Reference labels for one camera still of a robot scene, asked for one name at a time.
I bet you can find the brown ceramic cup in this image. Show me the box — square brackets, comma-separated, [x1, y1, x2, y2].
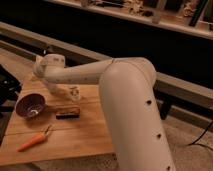
[15, 93, 46, 119]

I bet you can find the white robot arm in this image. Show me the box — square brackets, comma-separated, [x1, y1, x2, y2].
[33, 54, 176, 171]

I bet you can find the orange toy carrot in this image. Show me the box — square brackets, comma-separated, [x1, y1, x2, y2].
[17, 125, 51, 152]

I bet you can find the black cable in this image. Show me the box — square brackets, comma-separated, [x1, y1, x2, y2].
[187, 119, 213, 152]

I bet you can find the wooden shelf with clutter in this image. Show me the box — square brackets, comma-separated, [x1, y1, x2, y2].
[46, 0, 213, 40]

